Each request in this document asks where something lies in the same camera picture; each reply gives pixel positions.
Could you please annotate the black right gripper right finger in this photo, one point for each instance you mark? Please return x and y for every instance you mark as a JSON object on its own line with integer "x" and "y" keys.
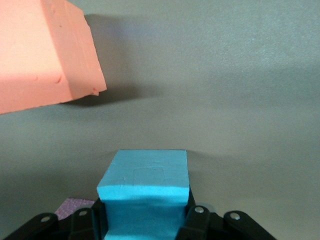
{"x": 202, "y": 222}

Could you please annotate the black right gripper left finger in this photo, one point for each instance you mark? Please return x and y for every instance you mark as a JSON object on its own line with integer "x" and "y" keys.
{"x": 80, "y": 225}

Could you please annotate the pink foam cube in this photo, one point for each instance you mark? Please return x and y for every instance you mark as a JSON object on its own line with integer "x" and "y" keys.
{"x": 72, "y": 206}

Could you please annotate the light blue foam cube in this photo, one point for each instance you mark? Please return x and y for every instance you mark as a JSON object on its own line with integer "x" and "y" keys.
{"x": 145, "y": 180}

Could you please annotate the orange foam cube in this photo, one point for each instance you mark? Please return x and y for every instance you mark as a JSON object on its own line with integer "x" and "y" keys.
{"x": 37, "y": 57}

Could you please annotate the brown table cover sheet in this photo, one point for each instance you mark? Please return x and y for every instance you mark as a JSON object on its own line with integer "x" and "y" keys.
{"x": 200, "y": 87}

